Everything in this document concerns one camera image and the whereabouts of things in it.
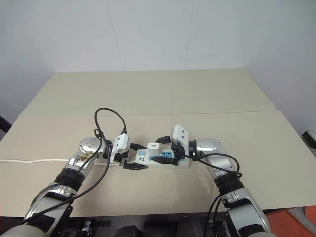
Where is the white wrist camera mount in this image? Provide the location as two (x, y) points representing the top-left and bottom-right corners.
(110, 133), (131, 163)
(170, 124), (191, 149)

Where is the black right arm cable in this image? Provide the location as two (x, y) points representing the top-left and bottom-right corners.
(182, 151), (243, 237)

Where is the dark rounded shape under table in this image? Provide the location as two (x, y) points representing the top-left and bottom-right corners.
(115, 225), (139, 237)

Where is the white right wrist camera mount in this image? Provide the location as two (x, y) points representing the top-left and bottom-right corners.
(170, 124), (191, 149)

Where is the white power strip cord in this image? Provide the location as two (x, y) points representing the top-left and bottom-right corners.
(0, 158), (71, 164)

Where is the dark object at room edge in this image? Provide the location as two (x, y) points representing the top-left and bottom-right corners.
(0, 114), (9, 134)

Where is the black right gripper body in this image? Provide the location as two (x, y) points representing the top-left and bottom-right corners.
(171, 142), (186, 166)

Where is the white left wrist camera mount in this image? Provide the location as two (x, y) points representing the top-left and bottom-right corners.
(110, 133), (131, 163)

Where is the white power strip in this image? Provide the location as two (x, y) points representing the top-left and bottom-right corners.
(94, 147), (191, 171)

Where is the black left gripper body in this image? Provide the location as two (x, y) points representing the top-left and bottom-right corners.
(115, 142), (136, 166)

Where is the black box at room edge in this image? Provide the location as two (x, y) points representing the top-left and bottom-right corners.
(301, 129), (316, 150)

